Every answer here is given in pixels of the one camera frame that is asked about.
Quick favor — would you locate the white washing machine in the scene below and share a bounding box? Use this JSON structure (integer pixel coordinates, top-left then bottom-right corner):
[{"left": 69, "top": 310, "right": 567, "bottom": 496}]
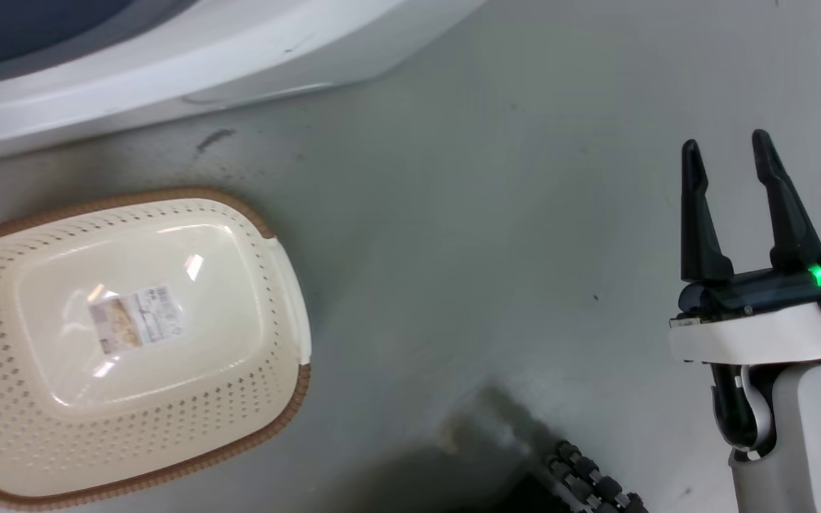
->
[{"left": 0, "top": 0, "right": 490, "bottom": 168}]

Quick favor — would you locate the cream plastic laundry basket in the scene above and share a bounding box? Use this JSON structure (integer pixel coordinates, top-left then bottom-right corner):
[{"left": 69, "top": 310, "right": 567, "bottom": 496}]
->
[{"left": 0, "top": 187, "right": 312, "bottom": 512}]

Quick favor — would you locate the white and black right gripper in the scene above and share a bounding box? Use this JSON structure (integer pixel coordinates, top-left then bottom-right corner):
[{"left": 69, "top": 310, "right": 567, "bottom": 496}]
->
[{"left": 668, "top": 129, "right": 821, "bottom": 366}]

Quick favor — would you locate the paper label sticker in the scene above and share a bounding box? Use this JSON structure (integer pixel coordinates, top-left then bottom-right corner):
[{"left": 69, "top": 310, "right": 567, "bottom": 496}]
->
[{"left": 88, "top": 285, "right": 185, "bottom": 355}]

